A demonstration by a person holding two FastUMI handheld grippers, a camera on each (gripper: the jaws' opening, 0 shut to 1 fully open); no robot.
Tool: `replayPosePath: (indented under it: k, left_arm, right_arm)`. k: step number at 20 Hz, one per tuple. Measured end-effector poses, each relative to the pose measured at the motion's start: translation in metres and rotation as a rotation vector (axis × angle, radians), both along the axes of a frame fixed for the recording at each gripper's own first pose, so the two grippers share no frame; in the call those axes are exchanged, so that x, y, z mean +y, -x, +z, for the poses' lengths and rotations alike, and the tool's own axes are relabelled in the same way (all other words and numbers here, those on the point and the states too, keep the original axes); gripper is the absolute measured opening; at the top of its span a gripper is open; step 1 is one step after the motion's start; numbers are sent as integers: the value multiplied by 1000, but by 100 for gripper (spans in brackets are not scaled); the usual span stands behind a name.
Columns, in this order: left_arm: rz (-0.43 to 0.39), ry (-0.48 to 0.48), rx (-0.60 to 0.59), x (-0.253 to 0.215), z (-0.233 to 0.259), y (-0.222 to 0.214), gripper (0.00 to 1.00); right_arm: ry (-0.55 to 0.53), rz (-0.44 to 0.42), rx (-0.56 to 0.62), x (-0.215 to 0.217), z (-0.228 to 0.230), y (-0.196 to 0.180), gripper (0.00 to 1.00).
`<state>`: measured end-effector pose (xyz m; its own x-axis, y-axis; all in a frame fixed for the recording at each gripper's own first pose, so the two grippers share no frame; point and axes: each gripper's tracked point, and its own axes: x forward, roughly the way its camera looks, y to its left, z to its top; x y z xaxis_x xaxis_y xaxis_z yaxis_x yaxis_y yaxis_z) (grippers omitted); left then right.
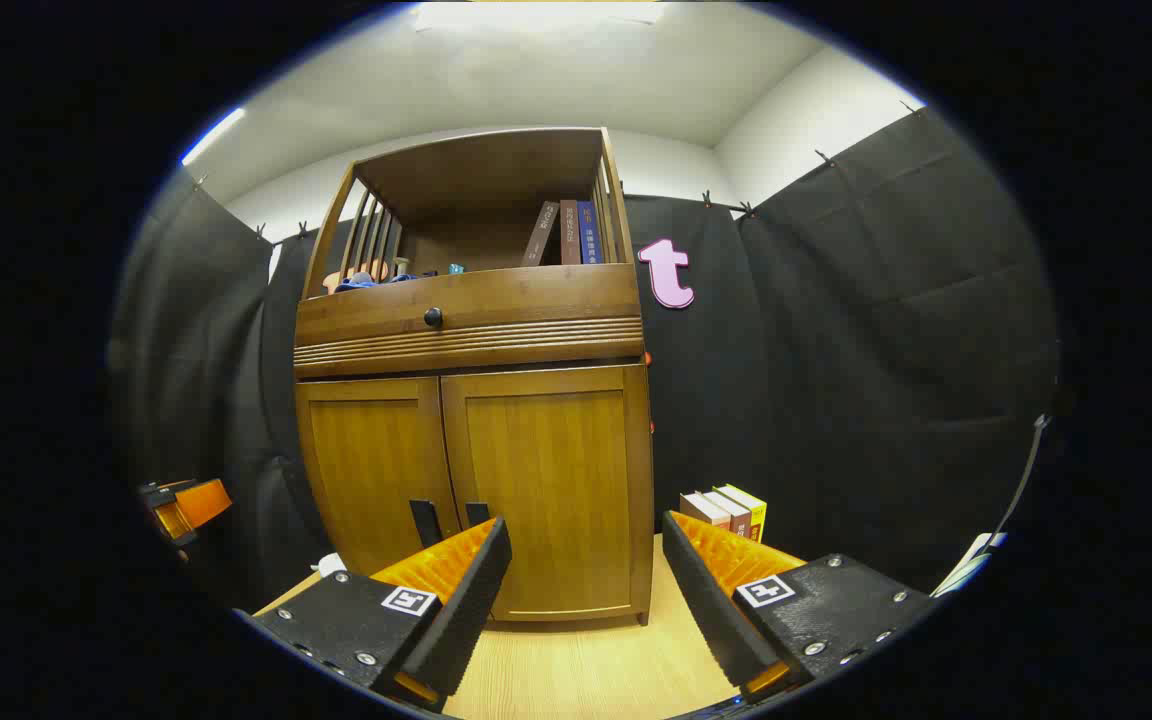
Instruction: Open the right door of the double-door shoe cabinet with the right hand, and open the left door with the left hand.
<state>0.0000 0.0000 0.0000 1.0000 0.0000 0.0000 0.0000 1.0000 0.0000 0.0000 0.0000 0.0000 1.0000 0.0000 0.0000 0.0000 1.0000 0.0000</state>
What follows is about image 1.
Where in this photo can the wooden cabinet door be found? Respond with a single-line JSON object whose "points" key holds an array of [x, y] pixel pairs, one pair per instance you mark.
{"points": [[376, 460], [556, 460]]}

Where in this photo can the brown-red book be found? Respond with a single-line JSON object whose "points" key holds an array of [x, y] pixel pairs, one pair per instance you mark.
{"points": [[731, 510]]}

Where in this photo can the black round drawer knob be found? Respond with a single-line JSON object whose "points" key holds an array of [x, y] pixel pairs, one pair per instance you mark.
{"points": [[433, 318]]}

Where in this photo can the wooden double-door shoe cabinet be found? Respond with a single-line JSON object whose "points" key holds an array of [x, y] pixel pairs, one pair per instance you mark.
{"points": [[466, 300]]}

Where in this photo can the grey-brown book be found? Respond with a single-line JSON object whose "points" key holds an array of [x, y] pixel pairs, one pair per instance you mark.
{"points": [[541, 235]]}

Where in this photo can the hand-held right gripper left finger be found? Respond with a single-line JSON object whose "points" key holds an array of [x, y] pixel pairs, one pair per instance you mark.
{"points": [[466, 600]]}

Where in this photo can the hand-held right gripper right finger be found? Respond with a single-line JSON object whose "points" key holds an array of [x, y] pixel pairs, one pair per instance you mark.
{"points": [[711, 600]]}

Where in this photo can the black backdrop cloth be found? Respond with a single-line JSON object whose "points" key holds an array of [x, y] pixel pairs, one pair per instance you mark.
{"points": [[836, 350]]}

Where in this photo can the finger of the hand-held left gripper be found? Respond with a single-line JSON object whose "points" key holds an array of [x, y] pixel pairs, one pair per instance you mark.
{"points": [[204, 500], [171, 522]]}

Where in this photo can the blue book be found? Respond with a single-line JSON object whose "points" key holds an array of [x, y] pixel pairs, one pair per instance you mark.
{"points": [[590, 232]]}

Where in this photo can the yellow book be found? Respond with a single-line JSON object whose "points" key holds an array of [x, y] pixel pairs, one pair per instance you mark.
{"points": [[751, 508]]}

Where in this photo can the small white object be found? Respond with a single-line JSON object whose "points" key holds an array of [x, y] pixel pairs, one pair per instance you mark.
{"points": [[330, 566]]}

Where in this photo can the blue toy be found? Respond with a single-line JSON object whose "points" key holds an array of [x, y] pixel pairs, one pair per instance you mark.
{"points": [[361, 283]]}

